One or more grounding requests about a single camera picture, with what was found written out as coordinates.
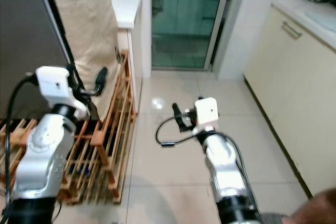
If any brown paper bag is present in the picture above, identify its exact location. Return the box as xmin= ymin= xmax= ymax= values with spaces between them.
xmin=43 ymin=0 xmax=119 ymax=119

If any wooden wine rack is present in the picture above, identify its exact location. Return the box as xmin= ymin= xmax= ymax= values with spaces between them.
xmin=0 ymin=51 xmax=138 ymax=206

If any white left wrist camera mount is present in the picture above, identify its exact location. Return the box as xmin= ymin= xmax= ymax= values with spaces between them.
xmin=35 ymin=66 xmax=90 ymax=120

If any cream kitchen cabinet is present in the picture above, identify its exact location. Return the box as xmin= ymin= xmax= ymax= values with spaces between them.
xmin=244 ymin=3 xmax=336 ymax=197

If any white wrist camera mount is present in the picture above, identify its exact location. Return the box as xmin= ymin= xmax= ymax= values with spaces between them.
xmin=194 ymin=97 xmax=219 ymax=131
xmin=35 ymin=66 xmax=90 ymax=120

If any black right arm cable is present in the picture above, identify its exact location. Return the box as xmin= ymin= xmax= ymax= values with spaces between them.
xmin=156 ymin=115 xmax=200 ymax=147

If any glass sliding door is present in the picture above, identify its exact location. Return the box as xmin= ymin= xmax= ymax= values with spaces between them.
xmin=151 ymin=0 xmax=236 ymax=71

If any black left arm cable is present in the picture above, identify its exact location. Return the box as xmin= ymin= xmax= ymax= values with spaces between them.
xmin=4 ymin=73 xmax=38 ymax=224

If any person's bare limb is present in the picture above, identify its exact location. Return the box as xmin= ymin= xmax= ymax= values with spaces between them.
xmin=281 ymin=189 xmax=336 ymax=224

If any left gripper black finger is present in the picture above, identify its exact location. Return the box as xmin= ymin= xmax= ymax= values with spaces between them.
xmin=96 ymin=67 xmax=109 ymax=95

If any short metal cabinet handle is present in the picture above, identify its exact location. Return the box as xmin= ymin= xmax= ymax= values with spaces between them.
xmin=281 ymin=20 xmax=304 ymax=40

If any white narrow counter unit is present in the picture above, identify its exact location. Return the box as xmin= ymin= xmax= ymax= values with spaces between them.
xmin=108 ymin=0 xmax=151 ymax=113

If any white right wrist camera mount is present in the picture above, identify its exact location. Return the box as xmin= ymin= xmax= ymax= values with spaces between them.
xmin=194 ymin=97 xmax=219 ymax=131

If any grey steel fridge door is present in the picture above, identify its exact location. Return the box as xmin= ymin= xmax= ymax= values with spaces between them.
xmin=0 ymin=0 xmax=73 ymax=121

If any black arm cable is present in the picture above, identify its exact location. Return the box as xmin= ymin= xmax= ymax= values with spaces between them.
xmin=4 ymin=73 xmax=38 ymax=224
xmin=156 ymin=115 xmax=200 ymax=147

